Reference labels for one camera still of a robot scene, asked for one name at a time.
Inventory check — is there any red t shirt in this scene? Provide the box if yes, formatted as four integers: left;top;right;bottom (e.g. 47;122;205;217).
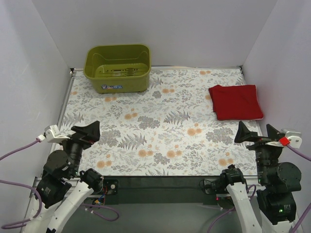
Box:
208;85;264;121

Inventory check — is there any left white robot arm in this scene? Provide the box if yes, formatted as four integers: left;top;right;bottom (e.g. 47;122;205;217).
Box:
22;121;104;233

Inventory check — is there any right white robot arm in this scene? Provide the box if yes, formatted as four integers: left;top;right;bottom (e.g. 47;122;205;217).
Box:
210;121;302;233

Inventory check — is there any olive green plastic bin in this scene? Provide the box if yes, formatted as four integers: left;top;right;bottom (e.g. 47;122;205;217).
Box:
83;44;151;94

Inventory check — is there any floral table mat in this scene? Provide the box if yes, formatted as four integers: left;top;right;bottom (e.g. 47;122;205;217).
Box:
59;68;257;176

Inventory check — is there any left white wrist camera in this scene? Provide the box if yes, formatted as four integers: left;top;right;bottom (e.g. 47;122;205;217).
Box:
36;125;70;144

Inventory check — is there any aluminium frame rail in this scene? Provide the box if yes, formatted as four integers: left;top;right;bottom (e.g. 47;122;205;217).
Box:
19;176;304;233

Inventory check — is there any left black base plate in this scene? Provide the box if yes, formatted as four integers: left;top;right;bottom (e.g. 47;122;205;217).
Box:
93;179;119;195

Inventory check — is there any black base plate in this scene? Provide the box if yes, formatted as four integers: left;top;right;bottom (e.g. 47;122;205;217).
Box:
199;179;229;194
93;179;119;195

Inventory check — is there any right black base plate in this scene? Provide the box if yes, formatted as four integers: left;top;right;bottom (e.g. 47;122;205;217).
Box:
199;179;229;194

